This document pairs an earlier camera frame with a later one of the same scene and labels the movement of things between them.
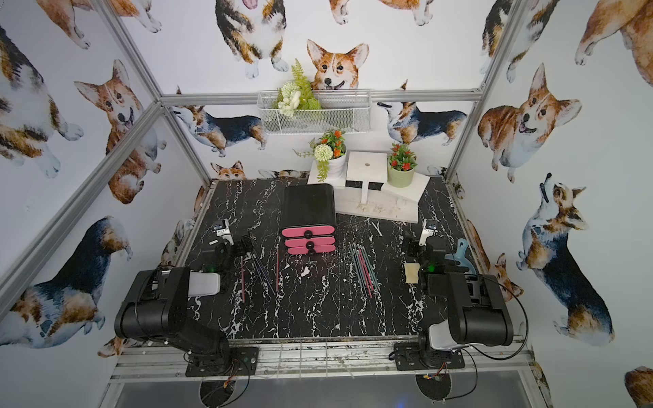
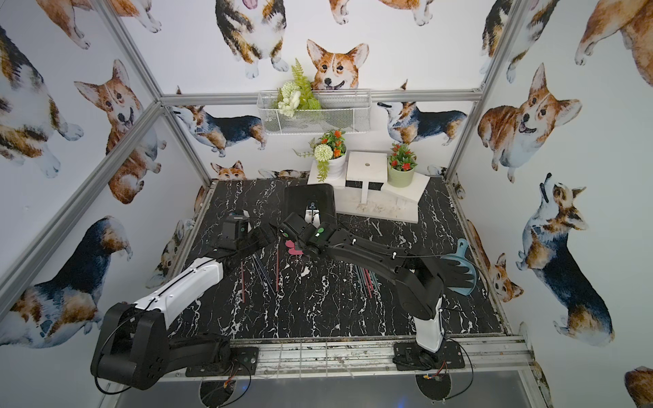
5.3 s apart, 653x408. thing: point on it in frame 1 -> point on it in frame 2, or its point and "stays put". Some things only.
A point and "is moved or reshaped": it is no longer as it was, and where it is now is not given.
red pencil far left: (242, 279) stays put
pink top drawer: (308, 231) is moved or reshaped
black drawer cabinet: (309, 215) stays put
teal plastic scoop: (461, 257) stays put
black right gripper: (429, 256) -> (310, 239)
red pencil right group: (366, 273) stays put
